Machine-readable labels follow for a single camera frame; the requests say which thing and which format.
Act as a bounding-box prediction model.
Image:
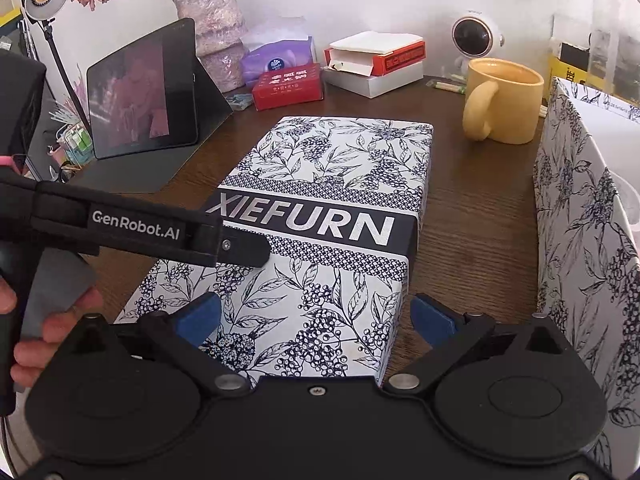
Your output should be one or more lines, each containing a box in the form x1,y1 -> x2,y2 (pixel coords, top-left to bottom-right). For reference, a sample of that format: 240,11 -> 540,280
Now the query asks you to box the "purple tissue pack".
240,16 -> 317,88

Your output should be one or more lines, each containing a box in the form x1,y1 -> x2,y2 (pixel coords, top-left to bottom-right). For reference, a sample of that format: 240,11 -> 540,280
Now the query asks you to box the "yellow black box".
546,38 -> 589,98

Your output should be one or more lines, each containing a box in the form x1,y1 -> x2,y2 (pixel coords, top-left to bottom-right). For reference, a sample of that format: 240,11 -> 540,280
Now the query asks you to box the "studio light on stand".
21,0 -> 91,133

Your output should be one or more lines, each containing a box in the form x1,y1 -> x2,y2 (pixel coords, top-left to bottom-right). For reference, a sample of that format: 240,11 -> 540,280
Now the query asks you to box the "red and white box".
322,30 -> 426,99

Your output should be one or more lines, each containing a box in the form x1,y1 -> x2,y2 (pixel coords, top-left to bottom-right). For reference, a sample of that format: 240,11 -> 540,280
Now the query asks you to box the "floral box lid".
118,116 -> 434,381

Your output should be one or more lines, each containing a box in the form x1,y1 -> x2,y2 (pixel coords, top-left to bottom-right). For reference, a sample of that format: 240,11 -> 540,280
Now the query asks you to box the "yellow ceramic mug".
462,58 -> 544,145

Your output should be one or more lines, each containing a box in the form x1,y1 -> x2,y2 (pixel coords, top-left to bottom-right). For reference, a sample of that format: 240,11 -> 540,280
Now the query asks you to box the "person's left hand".
10,274 -> 104,390

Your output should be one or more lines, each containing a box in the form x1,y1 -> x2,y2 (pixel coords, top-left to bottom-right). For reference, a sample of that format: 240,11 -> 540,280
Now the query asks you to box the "wire storage rack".
49,108 -> 94,168

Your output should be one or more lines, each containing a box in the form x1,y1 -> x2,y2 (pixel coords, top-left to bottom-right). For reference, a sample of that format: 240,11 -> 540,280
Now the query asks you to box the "vase with pink flowers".
66,0 -> 250,96

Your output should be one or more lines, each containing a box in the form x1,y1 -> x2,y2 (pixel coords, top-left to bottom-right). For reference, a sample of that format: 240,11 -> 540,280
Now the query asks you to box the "black tablet in folio stand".
70,18 -> 232,194

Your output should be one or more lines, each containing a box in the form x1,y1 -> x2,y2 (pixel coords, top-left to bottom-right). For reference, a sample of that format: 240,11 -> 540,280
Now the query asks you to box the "white astronaut robot toy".
451,11 -> 504,78

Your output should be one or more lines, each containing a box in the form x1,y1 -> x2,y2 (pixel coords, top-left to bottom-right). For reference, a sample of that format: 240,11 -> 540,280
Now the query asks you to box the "small red card box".
252,63 -> 323,110

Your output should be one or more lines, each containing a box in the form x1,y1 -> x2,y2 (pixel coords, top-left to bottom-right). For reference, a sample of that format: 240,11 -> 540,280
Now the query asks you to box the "open floral storage box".
533,78 -> 639,479

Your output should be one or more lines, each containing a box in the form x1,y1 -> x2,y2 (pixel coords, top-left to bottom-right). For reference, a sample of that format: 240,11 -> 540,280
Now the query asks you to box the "clear water bottle with handle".
587,0 -> 639,105

